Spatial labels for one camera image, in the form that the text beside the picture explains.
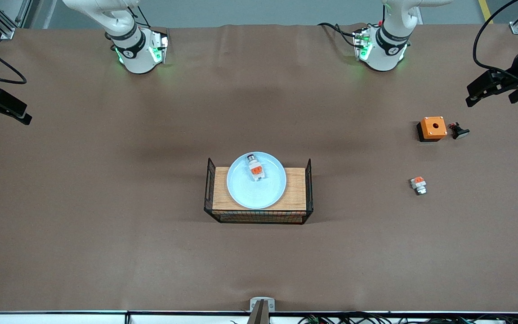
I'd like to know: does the orange button enclosure box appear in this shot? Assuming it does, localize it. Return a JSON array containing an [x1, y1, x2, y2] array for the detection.
[[416, 116, 448, 143]]

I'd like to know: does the wooden board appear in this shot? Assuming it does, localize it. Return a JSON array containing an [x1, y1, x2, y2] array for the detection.
[[212, 167, 307, 212]]

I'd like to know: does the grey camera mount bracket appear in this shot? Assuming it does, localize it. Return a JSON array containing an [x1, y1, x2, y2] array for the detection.
[[246, 297, 276, 324]]

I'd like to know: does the white orange switch block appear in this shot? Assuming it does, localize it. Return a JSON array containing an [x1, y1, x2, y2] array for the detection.
[[410, 176, 427, 196]]

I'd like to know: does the light blue round plate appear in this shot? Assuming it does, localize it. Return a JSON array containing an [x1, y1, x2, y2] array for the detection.
[[226, 151, 287, 210]]

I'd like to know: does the black push button head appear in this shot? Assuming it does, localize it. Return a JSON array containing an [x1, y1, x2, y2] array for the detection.
[[448, 121, 470, 140]]

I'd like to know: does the brown table cover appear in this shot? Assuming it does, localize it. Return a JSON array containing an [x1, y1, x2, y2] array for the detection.
[[0, 22, 518, 313]]

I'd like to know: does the black wire rack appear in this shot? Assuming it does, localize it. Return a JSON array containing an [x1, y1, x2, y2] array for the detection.
[[204, 157, 314, 225]]

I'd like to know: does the red push button switch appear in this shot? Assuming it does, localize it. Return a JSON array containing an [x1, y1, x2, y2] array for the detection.
[[246, 154, 265, 182]]

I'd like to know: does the black base cable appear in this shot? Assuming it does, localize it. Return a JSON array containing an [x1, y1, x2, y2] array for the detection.
[[317, 22, 359, 46]]

